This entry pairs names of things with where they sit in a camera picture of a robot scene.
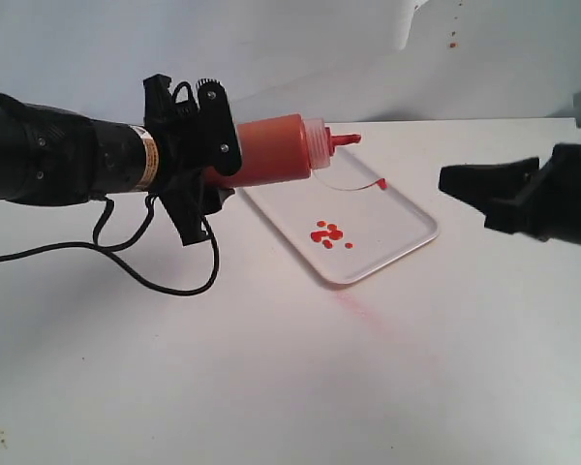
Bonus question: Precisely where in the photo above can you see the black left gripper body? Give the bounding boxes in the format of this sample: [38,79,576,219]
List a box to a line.
[135,74,213,246]

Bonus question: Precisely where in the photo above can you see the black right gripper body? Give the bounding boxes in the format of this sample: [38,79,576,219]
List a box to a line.
[484,143,581,246]

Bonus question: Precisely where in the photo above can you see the red sauce squeeze bottle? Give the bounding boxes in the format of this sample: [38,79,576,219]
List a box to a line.
[204,114,361,189]

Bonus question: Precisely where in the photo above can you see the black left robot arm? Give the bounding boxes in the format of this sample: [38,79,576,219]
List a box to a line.
[0,75,242,245]

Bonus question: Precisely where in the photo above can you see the red sauce drops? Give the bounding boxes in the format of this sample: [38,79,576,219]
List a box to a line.
[309,220,354,250]

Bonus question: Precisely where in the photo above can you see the white rectangular plastic tray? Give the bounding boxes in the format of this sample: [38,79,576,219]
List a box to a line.
[243,147,439,285]

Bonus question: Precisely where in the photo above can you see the white backdrop sheet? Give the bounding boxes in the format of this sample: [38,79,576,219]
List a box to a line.
[0,1,581,122]

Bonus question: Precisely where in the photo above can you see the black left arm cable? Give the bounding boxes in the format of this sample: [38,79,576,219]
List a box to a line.
[0,193,220,295]

